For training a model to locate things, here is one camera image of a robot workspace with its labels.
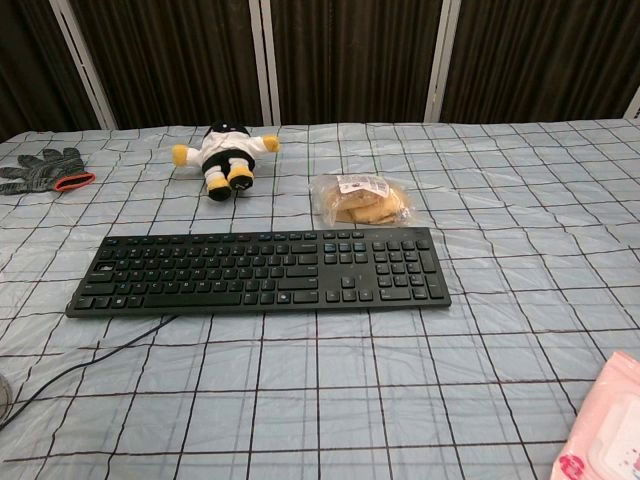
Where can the black white yellow plush toy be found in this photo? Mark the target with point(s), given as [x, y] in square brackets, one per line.
[227, 157]

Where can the blue checked tablecloth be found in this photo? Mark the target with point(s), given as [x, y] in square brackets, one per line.
[350, 380]

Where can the white framed dark folding screen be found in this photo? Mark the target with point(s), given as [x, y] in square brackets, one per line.
[320, 60]

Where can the bagged bread in clear plastic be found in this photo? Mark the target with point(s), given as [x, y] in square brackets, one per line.
[362, 199]

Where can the black computer keyboard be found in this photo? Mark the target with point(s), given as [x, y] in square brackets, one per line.
[260, 272]

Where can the grey knit work glove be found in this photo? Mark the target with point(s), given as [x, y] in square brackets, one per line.
[42, 171]

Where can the pink wet wipes pack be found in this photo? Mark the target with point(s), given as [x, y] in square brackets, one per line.
[607, 430]

